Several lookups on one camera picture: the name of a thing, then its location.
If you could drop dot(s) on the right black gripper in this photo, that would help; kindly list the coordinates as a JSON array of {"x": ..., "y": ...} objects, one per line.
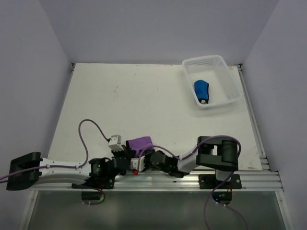
[{"x": 147, "y": 154}]

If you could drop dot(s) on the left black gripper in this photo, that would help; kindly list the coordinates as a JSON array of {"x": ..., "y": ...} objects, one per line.
[{"x": 128, "y": 153}]

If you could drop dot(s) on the purple towel black trim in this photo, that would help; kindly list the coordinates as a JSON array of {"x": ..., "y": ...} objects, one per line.
[{"x": 139, "y": 144}]

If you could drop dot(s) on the blue towel black trim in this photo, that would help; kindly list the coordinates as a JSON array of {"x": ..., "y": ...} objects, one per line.
[{"x": 201, "y": 89}]

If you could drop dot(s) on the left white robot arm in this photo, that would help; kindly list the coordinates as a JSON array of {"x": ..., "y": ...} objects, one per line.
[{"x": 31, "y": 169}]

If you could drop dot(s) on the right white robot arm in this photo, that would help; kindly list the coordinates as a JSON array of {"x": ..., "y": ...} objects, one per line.
[{"x": 219, "y": 152}]

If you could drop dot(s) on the white plastic basket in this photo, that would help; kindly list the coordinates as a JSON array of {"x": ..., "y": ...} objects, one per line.
[{"x": 223, "y": 88}]

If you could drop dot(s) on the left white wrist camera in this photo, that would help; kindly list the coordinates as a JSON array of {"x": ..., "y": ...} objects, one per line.
[{"x": 115, "y": 143}]

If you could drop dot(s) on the left black base bracket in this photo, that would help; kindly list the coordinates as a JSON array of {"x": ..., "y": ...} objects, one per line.
[{"x": 96, "y": 182}]

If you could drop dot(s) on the black base bracket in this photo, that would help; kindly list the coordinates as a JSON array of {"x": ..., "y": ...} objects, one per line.
[
  {"x": 209, "y": 181},
  {"x": 96, "y": 182}
]

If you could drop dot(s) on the right black base bracket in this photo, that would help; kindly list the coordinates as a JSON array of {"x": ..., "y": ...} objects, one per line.
[{"x": 209, "y": 181}]

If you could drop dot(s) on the aluminium mounting rail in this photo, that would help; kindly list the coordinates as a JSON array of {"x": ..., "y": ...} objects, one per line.
[{"x": 159, "y": 181}]

